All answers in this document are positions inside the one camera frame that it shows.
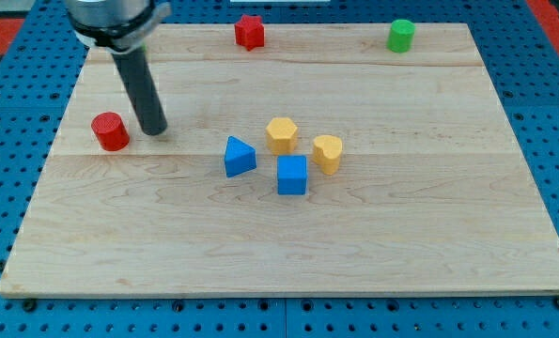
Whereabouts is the blue cube block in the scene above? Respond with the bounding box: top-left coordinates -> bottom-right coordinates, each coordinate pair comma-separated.
277,155 -> 308,195

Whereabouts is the yellow hexagon block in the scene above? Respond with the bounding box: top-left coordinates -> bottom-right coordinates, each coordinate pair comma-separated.
265,117 -> 298,155

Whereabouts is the blue triangle block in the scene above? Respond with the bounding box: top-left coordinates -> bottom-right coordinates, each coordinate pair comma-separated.
224,136 -> 256,177

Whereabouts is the wooden board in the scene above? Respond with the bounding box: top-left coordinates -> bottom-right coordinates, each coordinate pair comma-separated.
0,23 -> 559,299

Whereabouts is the yellow heart block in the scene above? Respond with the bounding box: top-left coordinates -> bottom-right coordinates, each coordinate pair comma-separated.
312,134 -> 343,176

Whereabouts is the red star block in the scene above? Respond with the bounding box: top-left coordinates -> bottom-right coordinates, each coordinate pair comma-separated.
234,14 -> 265,51

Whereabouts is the red cylinder block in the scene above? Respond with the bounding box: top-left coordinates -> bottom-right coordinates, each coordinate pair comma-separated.
91,112 -> 130,151

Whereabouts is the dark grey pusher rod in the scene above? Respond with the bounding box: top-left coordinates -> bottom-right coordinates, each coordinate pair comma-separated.
113,47 -> 167,136

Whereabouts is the green cylinder block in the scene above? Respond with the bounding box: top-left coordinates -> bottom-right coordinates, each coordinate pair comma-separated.
386,19 -> 416,54

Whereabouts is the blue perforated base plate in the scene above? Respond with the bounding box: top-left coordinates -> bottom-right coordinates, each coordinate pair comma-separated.
0,1 -> 559,337

